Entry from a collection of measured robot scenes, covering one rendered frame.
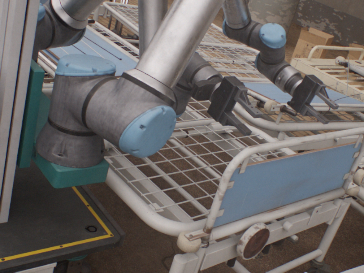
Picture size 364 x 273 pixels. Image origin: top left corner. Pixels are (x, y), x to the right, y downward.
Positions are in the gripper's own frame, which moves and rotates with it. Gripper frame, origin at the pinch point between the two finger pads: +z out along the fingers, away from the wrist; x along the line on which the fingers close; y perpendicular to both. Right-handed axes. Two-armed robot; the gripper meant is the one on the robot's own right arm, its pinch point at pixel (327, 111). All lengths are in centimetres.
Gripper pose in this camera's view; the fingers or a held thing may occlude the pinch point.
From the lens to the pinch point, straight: 176.5
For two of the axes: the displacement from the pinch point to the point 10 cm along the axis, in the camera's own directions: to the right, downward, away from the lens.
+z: 5.7, 6.2, -5.3
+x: 3.7, -7.8, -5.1
